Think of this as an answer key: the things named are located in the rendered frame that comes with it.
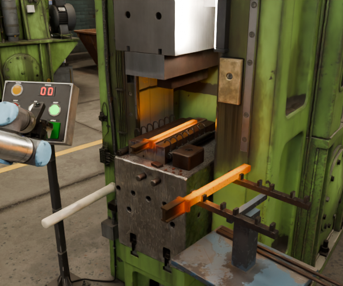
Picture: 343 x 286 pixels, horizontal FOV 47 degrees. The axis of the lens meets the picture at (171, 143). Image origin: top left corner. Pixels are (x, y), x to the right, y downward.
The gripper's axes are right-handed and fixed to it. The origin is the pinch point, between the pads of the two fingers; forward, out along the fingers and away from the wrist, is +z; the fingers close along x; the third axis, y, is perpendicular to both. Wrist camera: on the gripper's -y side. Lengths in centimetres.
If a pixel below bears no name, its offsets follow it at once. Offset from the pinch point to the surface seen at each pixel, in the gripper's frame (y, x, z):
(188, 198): 26, 69, -39
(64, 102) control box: -12.1, 4.2, 2.0
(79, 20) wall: -406, -333, 714
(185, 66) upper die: -28, 60, -8
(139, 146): 6.9, 44.1, -9.5
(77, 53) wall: -328, -340, 743
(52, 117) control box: -5.2, -0.6, 2.0
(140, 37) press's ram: -34, 43, -21
